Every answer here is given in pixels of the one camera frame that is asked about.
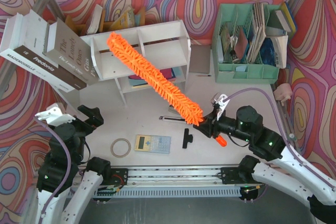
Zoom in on clear tape roll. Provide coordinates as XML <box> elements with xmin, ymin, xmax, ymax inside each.
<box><xmin>110</xmin><ymin>138</ymin><xmax>131</xmax><ymax>158</ymax></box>

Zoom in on black clip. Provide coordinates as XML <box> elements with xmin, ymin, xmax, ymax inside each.
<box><xmin>182</xmin><ymin>128</ymin><xmax>193</xmax><ymax>149</ymax></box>

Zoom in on orange microfiber duster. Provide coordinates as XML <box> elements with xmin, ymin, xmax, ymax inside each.
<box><xmin>107</xmin><ymin>31</ymin><xmax>227</xmax><ymax>147</ymax></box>

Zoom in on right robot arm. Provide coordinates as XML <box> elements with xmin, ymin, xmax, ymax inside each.
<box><xmin>195</xmin><ymin>105</ymin><xmax>335</xmax><ymax>223</ymax></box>

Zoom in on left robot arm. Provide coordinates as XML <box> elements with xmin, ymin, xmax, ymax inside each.
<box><xmin>34</xmin><ymin>103</ymin><xmax>112</xmax><ymax>223</ymax></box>

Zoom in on white wooden bookshelf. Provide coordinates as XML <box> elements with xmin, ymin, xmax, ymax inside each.
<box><xmin>81</xmin><ymin>20</ymin><xmax>191</xmax><ymax>104</ymax></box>

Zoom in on white side shelf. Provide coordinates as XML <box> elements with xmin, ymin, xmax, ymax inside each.
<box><xmin>52</xmin><ymin>85</ymin><xmax>80</xmax><ymax>116</ymax></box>

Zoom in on pink pig figurine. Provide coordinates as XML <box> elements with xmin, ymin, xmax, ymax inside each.
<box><xmin>274</xmin><ymin>83</ymin><xmax>292</xmax><ymax>106</ymax></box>

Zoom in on beige blue calculator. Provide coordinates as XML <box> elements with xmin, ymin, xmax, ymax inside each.
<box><xmin>134</xmin><ymin>135</ymin><xmax>171</xmax><ymax>154</ymax></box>

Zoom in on mint green desk organizer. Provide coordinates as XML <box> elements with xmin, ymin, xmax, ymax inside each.
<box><xmin>212</xmin><ymin>2</ymin><xmax>279</xmax><ymax>84</ymax></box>

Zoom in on grey book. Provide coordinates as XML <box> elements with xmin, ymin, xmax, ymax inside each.
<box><xmin>46</xmin><ymin>18</ymin><xmax>99</xmax><ymax>85</ymax></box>

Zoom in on black silver stapler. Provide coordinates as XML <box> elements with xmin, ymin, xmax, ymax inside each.
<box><xmin>168</xmin><ymin>105</ymin><xmax>179</xmax><ymax>114</ymax></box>

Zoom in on stack of coloured paper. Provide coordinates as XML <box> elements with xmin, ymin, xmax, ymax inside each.
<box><xmin>128</xmin><ymin>67</ymin><xmax>182</xmax><ymax>88</ymax></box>

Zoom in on books behind shelf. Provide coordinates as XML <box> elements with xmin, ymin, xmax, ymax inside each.
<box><xmin>65</xmin><ymin>5</ymin><xmax>145</xmax><ymax>36</ymax></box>

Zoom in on brown book Fredonia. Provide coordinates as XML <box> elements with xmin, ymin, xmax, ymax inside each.
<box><xmin>20</xmin><ymin>10</ymin><xmax>87</xmax><ymax>90</ymax></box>

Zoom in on white book Mademoiselle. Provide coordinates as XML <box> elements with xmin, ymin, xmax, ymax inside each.
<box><xmin>1</xmin><ymin>13</ymin><xmax>75</xmax><ymax>92</ymax></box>

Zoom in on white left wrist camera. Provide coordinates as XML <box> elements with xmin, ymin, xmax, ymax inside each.
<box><xmin>35</xmin><ymin>103</ymin><xmax>76</xmax><ymax>126</ymax></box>

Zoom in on aluminium mounting rail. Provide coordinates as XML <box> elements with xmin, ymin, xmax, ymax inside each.
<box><xmin>31</xmin><ymin>166</ymin><xmax>320</xmax><ymax>188</ymax></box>

